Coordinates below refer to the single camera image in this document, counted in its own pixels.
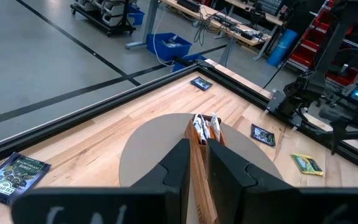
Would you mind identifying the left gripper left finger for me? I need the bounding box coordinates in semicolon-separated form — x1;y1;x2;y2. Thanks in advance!
131;138;191;224

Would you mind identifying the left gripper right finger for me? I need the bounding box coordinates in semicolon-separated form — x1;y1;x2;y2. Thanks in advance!
206;138;301;224

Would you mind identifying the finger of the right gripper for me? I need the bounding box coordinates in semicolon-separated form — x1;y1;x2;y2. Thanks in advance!
331;121;346;155

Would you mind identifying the yellow green tea packet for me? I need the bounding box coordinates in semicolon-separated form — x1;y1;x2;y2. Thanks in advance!
290;152;324;177

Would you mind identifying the dark blackcurrant Ahmad tea packet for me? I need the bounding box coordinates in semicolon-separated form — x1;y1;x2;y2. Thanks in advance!
250;123;277;147
0;151;52;206
190;76;214;91

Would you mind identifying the wooden tea organizer box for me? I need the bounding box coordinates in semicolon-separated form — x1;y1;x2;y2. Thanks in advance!
184;113;226;224

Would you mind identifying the round beige mat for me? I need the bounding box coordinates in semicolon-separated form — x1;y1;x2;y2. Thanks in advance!
119;113;284;189

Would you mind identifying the red bin shelf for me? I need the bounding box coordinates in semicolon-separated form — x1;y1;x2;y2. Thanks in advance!
286;0;358;88

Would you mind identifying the blue foam roll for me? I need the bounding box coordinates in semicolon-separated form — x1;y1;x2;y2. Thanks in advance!
266;29;300;68

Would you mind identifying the blue storage bin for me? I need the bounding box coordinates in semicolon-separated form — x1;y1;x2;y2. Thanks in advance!
172;53;208;73
146;32;193;62
127;4;145;26

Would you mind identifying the grey desk leg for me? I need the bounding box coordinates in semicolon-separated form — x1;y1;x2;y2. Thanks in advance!
125;0;161;50

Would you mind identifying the wooden workbench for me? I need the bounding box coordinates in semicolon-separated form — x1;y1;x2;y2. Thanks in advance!
162;0;284;62

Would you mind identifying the black cart with grey bins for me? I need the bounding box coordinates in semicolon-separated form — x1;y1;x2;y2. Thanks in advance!
70;0;136;37

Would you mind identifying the black aluminium table frame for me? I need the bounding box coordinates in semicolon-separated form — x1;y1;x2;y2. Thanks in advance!
0;58;358;178

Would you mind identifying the white floor cable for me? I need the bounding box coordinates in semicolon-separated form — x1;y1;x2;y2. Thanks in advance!
152;6;175;68

